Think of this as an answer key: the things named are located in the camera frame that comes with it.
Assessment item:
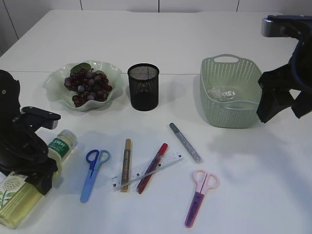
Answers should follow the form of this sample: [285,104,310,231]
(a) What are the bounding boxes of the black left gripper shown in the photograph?
[0,106,61,195]

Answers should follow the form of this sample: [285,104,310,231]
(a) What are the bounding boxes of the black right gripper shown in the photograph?
[256,15,312,123]

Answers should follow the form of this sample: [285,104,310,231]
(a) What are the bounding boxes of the yellow tea bottle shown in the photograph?
[0,129,78,229]

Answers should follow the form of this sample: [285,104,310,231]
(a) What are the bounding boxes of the clear plastic sheet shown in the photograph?
[207,87,236,102]

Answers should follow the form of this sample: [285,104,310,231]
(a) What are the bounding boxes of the purple grape bunch with leaves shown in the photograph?
[64,62,113,108]

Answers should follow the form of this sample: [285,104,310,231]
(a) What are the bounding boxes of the pink scissors with purple sheath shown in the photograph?
[184,169,219,228]

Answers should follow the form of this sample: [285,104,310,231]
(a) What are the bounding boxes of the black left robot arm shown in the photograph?
[0,70,61,195]

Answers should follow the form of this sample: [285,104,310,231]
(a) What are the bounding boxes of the green woven plastic basket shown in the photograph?
[199,54,262,129]

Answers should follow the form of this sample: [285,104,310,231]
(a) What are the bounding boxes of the clear plastic ruler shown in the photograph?
[111,151,183,191]

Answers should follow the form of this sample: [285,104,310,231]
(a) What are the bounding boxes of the gold glitter pen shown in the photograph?
[120,138,131,192]

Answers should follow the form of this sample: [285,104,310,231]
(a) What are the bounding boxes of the green wavy glass plate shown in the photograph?
[43,60,124,112]

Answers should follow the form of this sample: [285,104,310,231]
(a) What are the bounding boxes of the red glitter pen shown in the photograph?
[136,143,168,194]

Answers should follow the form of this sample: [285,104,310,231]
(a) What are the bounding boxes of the silver glitter pen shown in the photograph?
[169,122,203,164]

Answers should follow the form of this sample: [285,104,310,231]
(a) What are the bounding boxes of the black mesh pen holder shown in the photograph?
[127,63,159,111]

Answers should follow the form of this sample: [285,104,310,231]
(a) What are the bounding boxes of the blue scissors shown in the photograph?
[80,149,111,203]

